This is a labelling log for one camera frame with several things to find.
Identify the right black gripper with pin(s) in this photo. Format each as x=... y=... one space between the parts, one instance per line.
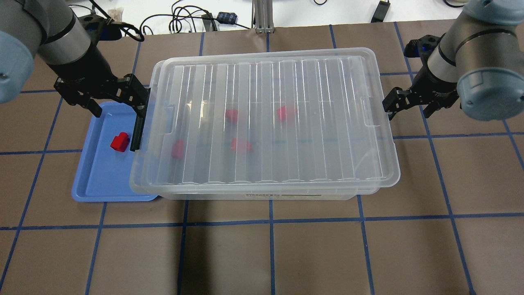
x=432 y=87

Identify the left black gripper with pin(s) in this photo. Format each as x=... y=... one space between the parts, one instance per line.
x=86 y=73

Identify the red block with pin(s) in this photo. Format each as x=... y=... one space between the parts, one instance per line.
x=286 y=113
x=178 y=149
x=231 y=115
x=240 y=146
x=120 y=142

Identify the clear plastic box lid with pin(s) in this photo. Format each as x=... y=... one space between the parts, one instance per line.
x=270 y=123

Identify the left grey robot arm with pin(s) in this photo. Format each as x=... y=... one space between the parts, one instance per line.
x=68 y=45

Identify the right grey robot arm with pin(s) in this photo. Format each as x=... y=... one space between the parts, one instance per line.
x=477 y=62

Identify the blue plastic tray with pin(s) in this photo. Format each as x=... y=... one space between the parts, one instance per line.
x=103 y=174

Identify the clear plastic storage box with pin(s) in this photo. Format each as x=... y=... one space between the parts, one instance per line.
x=262 y=192

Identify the black power adapter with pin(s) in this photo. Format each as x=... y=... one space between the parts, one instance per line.
x=381 y=11

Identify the black box latch handle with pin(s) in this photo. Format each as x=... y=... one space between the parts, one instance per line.
x=138 y=127

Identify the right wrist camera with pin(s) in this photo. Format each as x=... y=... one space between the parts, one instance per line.
x=421 y=48

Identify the aluminium frame post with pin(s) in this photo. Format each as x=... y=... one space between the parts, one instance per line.
x=262 y=16

